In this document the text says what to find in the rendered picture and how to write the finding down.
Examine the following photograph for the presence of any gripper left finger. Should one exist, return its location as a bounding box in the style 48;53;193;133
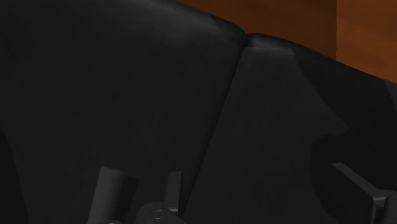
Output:
87;165;188;224

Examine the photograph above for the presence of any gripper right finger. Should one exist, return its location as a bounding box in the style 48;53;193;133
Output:
330;161;397;224

